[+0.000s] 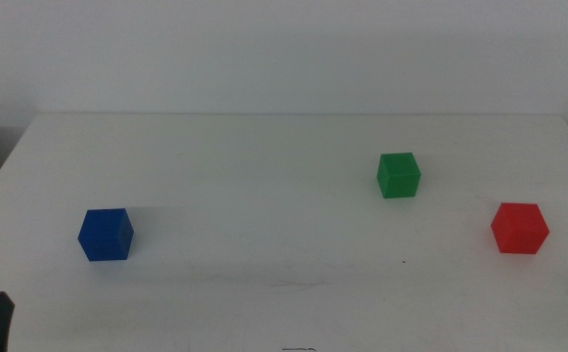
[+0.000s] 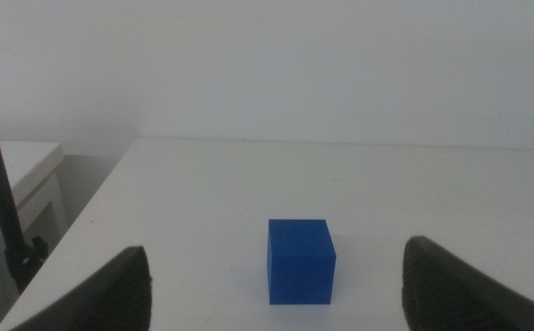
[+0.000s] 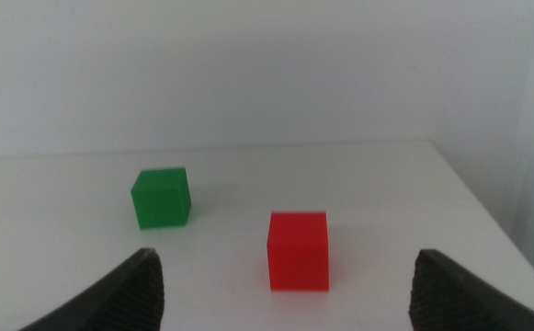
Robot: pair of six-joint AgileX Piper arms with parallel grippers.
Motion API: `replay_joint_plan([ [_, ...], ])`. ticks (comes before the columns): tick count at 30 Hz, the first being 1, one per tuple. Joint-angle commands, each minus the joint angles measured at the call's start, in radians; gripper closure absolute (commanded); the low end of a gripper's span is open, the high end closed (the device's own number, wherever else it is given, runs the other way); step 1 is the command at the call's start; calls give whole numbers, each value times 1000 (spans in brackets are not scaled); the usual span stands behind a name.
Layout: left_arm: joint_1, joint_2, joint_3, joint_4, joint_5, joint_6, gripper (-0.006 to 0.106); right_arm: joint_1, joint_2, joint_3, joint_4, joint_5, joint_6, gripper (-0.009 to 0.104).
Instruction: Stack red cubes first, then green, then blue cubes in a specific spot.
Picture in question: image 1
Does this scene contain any green cube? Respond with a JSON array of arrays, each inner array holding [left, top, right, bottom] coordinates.
[[376, 152, 422, 199]]

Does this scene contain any blue cube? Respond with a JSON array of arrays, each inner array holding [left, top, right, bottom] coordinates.
[[77, 207, 135, 262]]

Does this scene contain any red cube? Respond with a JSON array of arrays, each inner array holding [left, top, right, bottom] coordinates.
[[490, 201, 550, 255]]

